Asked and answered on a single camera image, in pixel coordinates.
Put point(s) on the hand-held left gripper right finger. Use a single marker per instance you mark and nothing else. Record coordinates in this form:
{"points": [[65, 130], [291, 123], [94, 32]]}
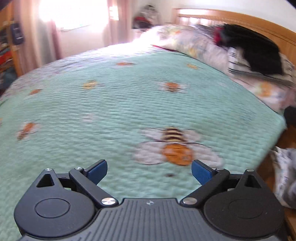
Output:
{"points": [[202, 172]]}

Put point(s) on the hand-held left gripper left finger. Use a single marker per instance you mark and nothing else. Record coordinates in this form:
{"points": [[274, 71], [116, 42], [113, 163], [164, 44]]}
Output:
{"points": [[98, 171]]}

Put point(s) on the green bee-print quilted bedspread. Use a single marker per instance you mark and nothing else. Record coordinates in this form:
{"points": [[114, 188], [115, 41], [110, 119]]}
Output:
{"points": [[104, 104]]}

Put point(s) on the patterned grey white cloth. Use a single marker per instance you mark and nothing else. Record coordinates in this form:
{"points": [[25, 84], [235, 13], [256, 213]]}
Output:
{"points": [[286, 173]]}

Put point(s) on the striped cloth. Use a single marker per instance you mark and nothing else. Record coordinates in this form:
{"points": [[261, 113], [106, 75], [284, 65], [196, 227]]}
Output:
{"points": [[254, 76]]}

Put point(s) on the floral duvet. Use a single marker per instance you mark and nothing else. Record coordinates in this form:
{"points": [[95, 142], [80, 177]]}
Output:
{"points": [[196, 44]]}

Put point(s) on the black garment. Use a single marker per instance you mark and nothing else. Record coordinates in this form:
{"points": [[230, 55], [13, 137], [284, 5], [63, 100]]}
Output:
{"points": [[254, 46]]}

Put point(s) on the wooden bookshelf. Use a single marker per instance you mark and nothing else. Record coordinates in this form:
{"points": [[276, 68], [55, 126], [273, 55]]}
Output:
{"points": [[16, 60]]}

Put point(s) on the pink curtain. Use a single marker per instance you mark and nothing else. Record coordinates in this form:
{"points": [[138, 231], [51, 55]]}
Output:
{"points": [[39, 46], [118, 23]]}

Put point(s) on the bright window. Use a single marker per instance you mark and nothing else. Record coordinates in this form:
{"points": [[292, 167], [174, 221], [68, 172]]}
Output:
{"points": [[74, 14]]}

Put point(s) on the dark blue bag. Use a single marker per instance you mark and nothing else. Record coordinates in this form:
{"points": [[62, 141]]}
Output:
{"points": [[17, 33]]}

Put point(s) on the wooden headboard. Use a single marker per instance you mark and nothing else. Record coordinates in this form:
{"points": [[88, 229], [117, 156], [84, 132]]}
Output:
{"points": [[266, 25]]}

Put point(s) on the white plastic bag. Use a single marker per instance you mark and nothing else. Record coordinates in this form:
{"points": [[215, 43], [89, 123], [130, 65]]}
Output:
{"points": [[148, 10]]}

